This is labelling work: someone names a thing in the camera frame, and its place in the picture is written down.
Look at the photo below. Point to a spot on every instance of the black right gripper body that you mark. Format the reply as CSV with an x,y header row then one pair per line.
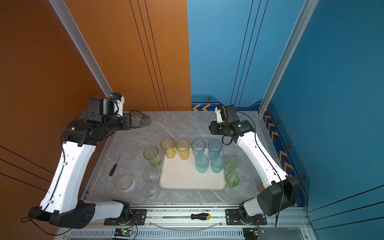
x,y
219,128

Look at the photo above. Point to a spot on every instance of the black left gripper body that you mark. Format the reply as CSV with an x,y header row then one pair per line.
x,y
118,124

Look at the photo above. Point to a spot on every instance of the blue tall glass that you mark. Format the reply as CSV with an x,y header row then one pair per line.
x,y
215,148

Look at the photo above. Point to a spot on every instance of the grey smoked glass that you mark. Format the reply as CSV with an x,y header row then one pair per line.
x,y
139,119

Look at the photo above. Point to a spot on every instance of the light blue glass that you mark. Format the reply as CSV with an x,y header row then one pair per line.
x,y
198,147

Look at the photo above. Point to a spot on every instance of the teal glass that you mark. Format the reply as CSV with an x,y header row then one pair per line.
x,y
202,163
217,163

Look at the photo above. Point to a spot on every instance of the yellow tall glass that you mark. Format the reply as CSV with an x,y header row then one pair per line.
x,y
183,148

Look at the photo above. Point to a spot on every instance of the yellow ribbed glass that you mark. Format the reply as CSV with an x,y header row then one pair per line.
x,y
168,146

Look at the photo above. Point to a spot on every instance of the clear glass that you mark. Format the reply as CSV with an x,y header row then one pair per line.
x,y
150,191
150,176

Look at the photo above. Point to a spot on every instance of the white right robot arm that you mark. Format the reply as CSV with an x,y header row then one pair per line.
x,y
280,190

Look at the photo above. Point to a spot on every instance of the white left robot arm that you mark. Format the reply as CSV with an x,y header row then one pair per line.
x,y
61,206

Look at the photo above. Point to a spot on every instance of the cream rectangular tray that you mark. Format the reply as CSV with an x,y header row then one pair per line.
x,y
177,174

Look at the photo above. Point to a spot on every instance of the pale green glass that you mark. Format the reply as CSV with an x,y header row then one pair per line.
x,y
231,163

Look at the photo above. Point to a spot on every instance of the green short glass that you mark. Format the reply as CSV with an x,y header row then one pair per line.
x,y
232,180

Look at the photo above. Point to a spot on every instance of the black marker pen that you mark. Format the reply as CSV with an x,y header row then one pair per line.
x,y
112,171

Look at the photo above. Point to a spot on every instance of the brown bottle black cap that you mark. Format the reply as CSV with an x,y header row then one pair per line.
x,y
261,188

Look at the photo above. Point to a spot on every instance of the tape roll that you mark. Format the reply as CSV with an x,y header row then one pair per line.
x,y
126,183

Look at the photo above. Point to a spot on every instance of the black yellow screwdriver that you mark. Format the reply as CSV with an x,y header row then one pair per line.
x,y
201,216

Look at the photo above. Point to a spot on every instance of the right green circuit board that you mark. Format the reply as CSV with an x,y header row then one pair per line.
x,y
252,233

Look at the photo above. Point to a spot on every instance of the green circuit board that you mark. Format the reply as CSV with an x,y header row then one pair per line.
x,y
252,233
124,233

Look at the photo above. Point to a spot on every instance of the left green circuit board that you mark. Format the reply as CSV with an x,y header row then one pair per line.
x,y
124,233

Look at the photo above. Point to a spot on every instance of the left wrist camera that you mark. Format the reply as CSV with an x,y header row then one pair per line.
x,y
119,101

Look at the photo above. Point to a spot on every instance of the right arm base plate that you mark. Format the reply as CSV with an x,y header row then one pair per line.
x,y
240,217

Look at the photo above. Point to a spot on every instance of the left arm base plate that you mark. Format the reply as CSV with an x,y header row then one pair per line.
x,y
136,216

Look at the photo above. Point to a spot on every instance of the aluminium front rail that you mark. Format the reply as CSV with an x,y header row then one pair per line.
x,y
198,222

